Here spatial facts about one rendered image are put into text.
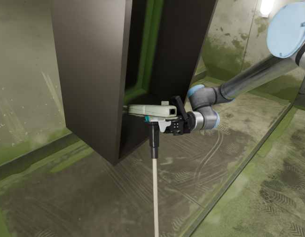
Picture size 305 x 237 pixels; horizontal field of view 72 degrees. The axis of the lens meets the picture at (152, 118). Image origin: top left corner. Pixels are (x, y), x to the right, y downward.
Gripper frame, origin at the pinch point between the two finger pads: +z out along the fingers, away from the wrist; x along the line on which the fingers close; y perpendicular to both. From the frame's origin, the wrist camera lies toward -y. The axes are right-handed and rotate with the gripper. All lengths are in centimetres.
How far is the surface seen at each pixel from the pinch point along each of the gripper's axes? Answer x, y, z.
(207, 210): 10, 56, -46
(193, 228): 7, 61, -33
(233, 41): 92, -78, -177
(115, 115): 1.4, -1.3, 14.5
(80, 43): 4.9, -25.6, 25.8
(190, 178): 30, 45, -53
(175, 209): 20, 56, -31
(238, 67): 91, -49, -188
